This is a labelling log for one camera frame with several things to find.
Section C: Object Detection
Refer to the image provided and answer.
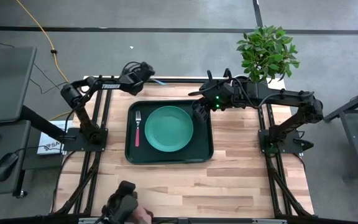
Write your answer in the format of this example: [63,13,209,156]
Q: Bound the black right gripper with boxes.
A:
[191,79,237,123]

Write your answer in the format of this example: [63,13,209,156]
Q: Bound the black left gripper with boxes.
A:
[120,61,157,96]

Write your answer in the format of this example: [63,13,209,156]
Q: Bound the light blue spoon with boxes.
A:
[150,77,168,87]

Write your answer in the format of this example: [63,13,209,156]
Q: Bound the teal round plate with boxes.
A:
[144,105,195,153]

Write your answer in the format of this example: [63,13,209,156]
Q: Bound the fork with red handle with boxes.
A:
[134,110,142,148]

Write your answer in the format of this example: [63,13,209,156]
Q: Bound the dark green plastic tray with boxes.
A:
[124,99,214,166]

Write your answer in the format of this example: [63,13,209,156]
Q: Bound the white plant pot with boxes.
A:
[234,73,252,83]

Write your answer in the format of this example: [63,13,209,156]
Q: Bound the green leafy plant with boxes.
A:
[236,25,301,83]

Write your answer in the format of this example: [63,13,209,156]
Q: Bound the white cardboard box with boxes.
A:
[36,119,74,156]

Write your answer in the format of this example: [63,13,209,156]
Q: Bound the black hand-held controller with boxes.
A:
[99,180,140,224]

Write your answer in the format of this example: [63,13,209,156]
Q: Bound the person's hand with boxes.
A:
[131,206,155,224]

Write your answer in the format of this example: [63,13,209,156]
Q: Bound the grey desk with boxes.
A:
[0,46,38,124]
[0,120,32,197]

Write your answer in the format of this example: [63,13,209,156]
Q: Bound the black computer mouse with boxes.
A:
[0,152,19,182]

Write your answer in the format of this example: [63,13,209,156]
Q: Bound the grey side table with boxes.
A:
[323,85,358,180]

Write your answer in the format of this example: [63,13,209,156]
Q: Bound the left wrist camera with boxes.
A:
[131,61,156,82]

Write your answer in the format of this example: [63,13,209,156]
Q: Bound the black aluminium table frame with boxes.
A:
[50,74,316,224]

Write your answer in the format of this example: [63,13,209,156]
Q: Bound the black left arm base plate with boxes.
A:
[62,126,109,153]

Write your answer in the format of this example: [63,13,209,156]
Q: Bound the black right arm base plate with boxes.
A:
[257,128,305,156]

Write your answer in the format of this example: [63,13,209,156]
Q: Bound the yellow cable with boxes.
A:
[15,0,70,83]

